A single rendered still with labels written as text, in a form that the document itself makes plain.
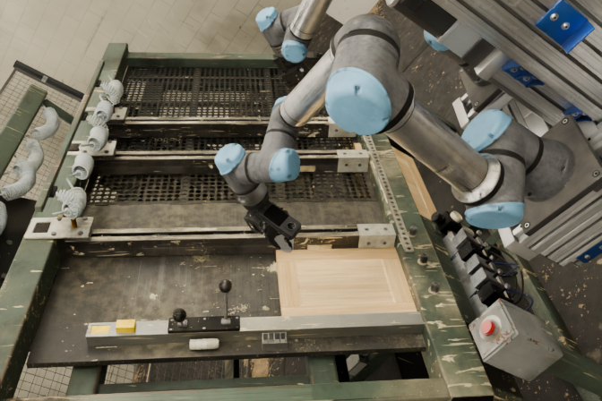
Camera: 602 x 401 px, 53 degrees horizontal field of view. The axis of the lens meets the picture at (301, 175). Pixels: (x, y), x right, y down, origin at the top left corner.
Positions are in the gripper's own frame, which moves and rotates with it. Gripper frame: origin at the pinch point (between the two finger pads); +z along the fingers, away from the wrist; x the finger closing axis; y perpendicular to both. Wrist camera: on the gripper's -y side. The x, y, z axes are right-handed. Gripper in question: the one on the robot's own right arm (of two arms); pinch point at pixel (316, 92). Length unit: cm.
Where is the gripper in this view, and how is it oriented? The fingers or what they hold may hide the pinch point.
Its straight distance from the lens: 213.4
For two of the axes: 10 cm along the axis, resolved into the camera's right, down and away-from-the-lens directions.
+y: -9.0, 3.5, 2.6
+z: 4.3, 6.4, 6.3
